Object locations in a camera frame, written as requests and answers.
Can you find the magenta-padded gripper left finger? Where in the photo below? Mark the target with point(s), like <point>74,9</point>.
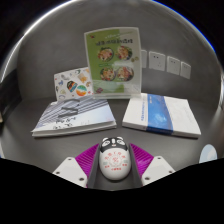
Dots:
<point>71,170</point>

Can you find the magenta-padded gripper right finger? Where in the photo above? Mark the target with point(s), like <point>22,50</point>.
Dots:
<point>156,168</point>

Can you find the white panda-print computer mouse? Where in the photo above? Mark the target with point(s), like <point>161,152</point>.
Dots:
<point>114,163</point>

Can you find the white book with blue band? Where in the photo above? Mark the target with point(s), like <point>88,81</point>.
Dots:
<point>161,115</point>

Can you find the grey striped cover book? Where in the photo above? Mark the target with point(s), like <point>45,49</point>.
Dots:
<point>75,115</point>

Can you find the white cartoon sticker card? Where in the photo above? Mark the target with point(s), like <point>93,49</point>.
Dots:
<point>71,85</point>

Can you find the white wall socket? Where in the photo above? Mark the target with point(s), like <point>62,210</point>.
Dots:
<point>144,59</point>
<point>157,61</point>
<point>173,65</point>
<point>185,70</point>

